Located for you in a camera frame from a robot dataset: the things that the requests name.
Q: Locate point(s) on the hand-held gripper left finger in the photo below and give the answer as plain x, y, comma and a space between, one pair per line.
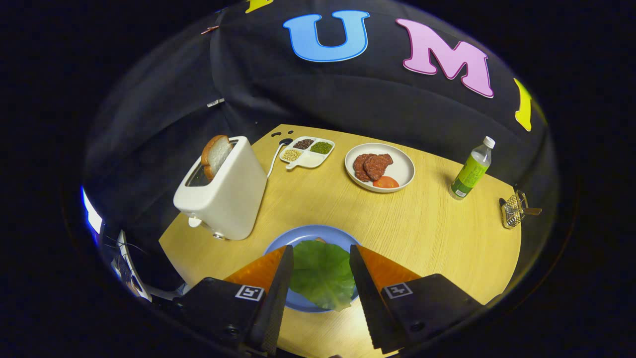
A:
276, 308

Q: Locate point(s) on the pile of green beans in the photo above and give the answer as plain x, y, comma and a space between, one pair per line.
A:
321, 147

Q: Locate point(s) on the clear bottle with green label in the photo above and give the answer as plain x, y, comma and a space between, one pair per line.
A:
469, 174

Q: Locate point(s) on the white clip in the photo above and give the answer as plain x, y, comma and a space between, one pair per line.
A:
216, 102

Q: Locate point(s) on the white toaster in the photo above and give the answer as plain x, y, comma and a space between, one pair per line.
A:
228, 199

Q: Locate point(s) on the pile of yellow soybeans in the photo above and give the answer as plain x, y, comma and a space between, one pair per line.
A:
291, 155

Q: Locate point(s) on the red clip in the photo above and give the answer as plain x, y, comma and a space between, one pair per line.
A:
209, 30

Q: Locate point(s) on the green lettuce leaf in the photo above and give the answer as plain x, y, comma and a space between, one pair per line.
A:
323, 273

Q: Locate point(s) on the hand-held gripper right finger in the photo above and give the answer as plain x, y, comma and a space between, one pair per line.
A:
370, 308

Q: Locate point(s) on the round white plate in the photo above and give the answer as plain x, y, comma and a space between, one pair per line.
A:
402, 166

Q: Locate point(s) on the pile of dark red beans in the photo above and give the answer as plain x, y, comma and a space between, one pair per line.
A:
303, 143

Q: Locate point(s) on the red tomato slice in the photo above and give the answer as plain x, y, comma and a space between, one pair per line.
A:
386, 182

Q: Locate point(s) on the white divided dish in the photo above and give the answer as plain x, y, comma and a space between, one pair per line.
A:
310, 160

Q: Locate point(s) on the brown meat slice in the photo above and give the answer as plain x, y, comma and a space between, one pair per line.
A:
378, 165
360, 166

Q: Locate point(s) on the blue plate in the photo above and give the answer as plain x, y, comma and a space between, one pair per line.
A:
298, 236

